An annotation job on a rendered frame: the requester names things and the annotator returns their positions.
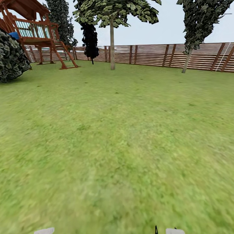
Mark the tree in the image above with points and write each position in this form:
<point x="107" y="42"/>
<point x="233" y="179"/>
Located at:
<point x="114" y="13"/>
<point x="59" y="14"/>
<point x="90" y="41"/>
<point x="199" y="19"/>

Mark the bush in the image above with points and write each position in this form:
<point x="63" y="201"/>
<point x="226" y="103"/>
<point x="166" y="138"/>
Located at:
<point x="13" y="61"/>

